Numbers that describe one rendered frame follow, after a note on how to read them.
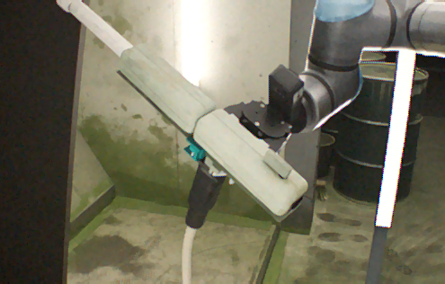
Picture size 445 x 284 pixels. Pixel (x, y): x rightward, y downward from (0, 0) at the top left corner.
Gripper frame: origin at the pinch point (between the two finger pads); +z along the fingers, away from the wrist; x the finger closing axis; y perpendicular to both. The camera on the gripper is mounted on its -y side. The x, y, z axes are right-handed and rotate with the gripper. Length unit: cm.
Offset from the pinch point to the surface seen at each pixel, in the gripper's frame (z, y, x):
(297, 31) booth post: -158, 72, 64
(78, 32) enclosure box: -10.4, 13.1, 43.8
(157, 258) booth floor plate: -67, 177, 42
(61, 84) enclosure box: -6.0, 24.1, 42.6
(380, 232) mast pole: -95, 81, -29
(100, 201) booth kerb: -75, 200, 100
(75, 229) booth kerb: -48, 193, 90
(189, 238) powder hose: -0.6, 20.0, -1.6
